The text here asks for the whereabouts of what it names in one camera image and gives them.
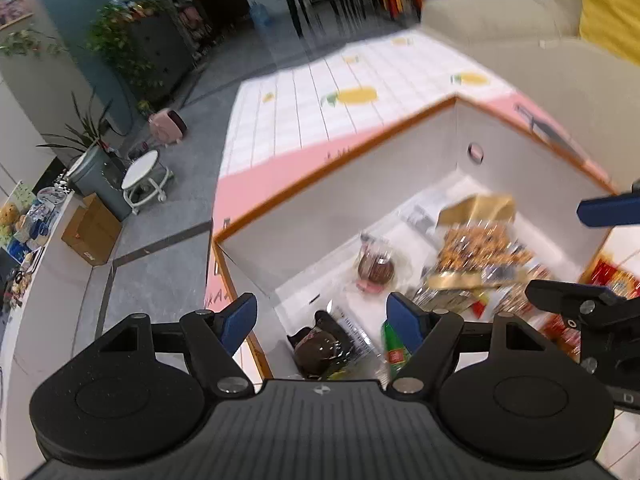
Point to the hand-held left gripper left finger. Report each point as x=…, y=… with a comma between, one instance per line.
x=240, y=317

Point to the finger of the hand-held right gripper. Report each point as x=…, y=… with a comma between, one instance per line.
x=610, y=210
x=565, y=297

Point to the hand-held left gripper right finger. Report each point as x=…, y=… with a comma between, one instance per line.
x=402, y=317

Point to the green snack packet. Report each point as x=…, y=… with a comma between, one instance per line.
x=397, y=350

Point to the red snack packet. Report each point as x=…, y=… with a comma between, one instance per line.
x=610, y=272

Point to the dark chocolate snack packet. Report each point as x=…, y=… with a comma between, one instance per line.
x=375, y=265

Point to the black and yellow snack packet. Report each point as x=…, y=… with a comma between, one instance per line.
x=315, y=350

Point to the gold snack packet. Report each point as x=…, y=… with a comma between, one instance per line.
x=475, y=245

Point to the orange cardboard storage box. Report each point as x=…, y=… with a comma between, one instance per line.
x=375, y=175

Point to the brown cardboard box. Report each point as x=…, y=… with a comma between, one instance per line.
x=92, y=230

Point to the white round stool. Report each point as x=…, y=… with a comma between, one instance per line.
x=145, y=172

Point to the grey trash bin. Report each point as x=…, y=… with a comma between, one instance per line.
x=102, y=180

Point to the pink small stool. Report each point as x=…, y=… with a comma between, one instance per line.
x=167, y=127

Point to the yellow pillow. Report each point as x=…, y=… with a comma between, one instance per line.
x=612, y=5

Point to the beige sofa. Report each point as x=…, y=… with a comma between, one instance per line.
x=500, y=25

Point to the checkered fruit print tablecloth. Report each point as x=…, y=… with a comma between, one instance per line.
x=300, y=110

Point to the green potted plant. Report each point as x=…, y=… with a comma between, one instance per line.
x=85, y=130

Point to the dark grey cabinet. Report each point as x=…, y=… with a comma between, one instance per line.
x=170, y=45

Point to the leafy plant on cabinet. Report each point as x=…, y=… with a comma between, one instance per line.
x=120, y=45

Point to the blue water bottle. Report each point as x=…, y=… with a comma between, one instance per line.
x=260, y=14

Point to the hanging green vine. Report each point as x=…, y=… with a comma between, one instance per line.
x=25, y=42

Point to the framed wall picture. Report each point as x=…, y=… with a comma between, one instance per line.
x=15, y=10

